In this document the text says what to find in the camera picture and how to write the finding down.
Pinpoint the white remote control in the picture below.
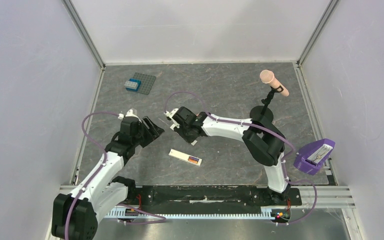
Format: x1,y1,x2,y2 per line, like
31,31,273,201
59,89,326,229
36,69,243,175
168,149,202,166

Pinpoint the orange AAA battery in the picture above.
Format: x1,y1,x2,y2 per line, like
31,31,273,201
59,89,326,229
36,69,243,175
187,156,201,165

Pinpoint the purple plastic object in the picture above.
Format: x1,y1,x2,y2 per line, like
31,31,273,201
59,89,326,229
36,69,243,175
293,138,336,176

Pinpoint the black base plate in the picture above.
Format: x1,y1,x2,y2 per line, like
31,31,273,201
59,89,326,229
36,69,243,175
124,185,303,215

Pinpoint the grey lego baseplate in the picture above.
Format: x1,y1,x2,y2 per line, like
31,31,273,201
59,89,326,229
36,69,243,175
133,72,157,95

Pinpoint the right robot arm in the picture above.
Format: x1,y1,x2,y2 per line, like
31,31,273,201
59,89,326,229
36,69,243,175
164,106,289,204

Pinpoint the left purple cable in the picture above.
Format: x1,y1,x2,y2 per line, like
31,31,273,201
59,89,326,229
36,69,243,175
64,111,167,240

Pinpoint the blue grey lego brick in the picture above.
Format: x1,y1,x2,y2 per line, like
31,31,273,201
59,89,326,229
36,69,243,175
124,78,142,92

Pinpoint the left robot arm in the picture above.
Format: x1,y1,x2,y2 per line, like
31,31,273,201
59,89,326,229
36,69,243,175
51,109,164,240

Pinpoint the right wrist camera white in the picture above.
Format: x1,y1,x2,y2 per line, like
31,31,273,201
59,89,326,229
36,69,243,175
164,108,180,131

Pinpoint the purple cable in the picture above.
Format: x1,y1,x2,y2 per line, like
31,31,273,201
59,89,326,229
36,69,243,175
163,91,319,226
64,111,167,240

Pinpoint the black microphone stand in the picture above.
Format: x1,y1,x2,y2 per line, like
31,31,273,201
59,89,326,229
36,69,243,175
249,86,284,122

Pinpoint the white cable duct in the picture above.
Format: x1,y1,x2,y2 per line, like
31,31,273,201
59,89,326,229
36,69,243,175
104,207,275,220

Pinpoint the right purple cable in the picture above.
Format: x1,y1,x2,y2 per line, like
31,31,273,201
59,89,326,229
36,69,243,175
163,91,319,226

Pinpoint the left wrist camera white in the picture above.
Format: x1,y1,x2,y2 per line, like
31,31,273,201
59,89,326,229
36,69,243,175
118,108,142,122

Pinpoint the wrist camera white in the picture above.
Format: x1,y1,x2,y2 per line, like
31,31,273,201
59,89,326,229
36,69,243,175
118,108,142,122
164,108,180,131

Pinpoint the pink microphone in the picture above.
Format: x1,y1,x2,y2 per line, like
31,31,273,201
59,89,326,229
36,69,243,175
259,69,290,97

